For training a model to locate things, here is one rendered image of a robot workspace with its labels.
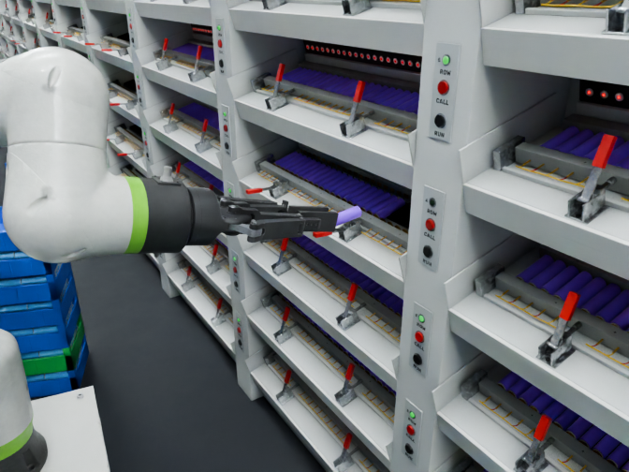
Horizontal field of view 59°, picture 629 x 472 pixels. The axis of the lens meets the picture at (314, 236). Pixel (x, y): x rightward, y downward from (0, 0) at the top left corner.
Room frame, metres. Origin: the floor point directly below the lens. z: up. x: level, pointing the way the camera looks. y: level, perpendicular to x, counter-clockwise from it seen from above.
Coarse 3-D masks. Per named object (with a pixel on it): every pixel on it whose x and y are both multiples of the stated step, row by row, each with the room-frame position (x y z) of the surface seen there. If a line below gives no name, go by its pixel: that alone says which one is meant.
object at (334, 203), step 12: (264, 168) 1.26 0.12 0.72; (276, 168) 1.24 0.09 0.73; (288, 180) 1.17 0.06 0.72; (300, 180) 1.15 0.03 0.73; (312, 192) 1.09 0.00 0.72; (324, 192) 1.07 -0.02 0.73; (312, 204) 1.06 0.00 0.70; (324, 204) 1.05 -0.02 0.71; (336, 204) 1.01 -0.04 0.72; (348, 204) 1.00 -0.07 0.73; (360, 216) 0.95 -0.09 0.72; (372, 216) 0.94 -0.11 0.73; (372, 228) 0.92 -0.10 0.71; (384, 228) 0.89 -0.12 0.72; (396, 228) 0.88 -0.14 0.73; (396, 240) 0.86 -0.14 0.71; (396, 252) 0.84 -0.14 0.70
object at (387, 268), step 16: (272, 144) 1.33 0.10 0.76; (288, 144) 1.35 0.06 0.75; (240, 160) 1.28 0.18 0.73; (256, 160) 1.30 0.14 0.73; (272, 160) 1.31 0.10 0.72; (240, 176) 1.28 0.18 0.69; (256, 176) 1.27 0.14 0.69; (352, 176) 1.16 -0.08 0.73; (320, 240) 0.99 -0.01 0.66; (336, 240) 0.93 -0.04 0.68; (352, 240) 0.92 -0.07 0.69; (368, 240) 0.91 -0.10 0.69; (352, 256) 0.89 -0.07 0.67; (368, 256) 0.86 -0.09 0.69; (384, 256) 0.85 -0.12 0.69; (400, 256) 0.84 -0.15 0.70; (368, 272) 0.86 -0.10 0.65; (384, 272) 0.81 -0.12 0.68; (400, 272) 0.80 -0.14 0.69; (400, 288) 0.79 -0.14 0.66
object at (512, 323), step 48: (528, 240) 0.77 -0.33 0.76; (480, 288) 0.70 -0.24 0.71; (528, 288) 0.67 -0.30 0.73; (576, 288) 0.66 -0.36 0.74; (624, 288) 0.64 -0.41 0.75; (480, 336) 0.64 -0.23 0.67; (528, 336) 0.61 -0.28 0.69; (576, 336) 0.59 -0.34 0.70; (624, 336) 0.55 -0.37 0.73; (576, 384) 0.52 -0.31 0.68; (624, 384) 0.51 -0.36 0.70; (624, 432) 0.47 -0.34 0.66
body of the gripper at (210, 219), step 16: (192, 192) 0.64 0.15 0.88; (208, 192) 0.66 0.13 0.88; (208, 208) 0.63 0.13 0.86; (224, 208) 0.68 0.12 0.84; (192, 224) 0.62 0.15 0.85; (208, 224) 0.63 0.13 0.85; (224, 224) 0.64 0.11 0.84; (240, 224) 0.64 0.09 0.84; (192, 240) 0.62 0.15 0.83; (208, 240) 0.63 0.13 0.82
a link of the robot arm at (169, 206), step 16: (160, 176) 0.65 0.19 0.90; (160, 192) 0.61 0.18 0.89; (176, 192) 0.62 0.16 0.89; (160, 208) 0.59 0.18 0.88; (176, 208) 0.60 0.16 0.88; (192, 208) 0.63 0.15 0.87; (160, 224) 0.59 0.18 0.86; (176, 224) 0.60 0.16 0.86; (160, 240) 0.59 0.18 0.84; (176, 240) 0.60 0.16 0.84
